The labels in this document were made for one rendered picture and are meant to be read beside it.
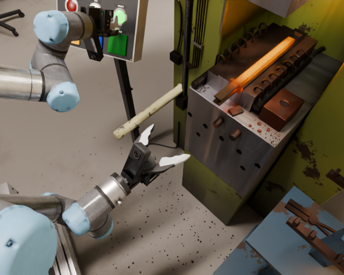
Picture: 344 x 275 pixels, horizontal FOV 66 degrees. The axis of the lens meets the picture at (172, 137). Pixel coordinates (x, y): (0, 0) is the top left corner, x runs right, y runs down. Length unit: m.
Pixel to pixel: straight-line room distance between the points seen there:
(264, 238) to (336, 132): 0.43
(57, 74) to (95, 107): 1.53
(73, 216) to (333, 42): 1.12
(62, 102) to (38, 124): 1.60
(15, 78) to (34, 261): 0.39
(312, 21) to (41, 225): 1.17
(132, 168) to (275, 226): 0.59
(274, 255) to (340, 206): 1.07
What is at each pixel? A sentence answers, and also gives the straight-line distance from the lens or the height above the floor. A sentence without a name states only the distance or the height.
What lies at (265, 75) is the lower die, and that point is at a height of 0.99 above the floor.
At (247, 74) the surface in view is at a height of 1.01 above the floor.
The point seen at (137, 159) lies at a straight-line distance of 0.66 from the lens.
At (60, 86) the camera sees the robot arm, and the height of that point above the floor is 1.19.
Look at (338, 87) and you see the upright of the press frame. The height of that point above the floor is 1.07.
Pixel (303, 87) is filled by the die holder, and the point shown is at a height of 0.91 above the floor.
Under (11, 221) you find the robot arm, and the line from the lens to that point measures 0.42.
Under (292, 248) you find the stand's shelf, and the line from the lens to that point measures 1.06.
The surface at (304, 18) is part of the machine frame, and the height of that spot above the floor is 1.01.
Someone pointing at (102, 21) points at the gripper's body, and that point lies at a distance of 0.91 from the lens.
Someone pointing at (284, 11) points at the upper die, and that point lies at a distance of 0.74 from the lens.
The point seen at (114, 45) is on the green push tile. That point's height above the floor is 1.01.
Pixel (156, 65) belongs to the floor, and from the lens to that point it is 2.51.
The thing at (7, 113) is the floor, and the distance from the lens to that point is 2.48.
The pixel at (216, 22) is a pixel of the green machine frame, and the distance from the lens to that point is 1.08.
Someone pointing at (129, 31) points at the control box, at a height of 1.05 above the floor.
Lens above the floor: 1.64
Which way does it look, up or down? 56 degrees down
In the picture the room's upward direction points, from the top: straight up
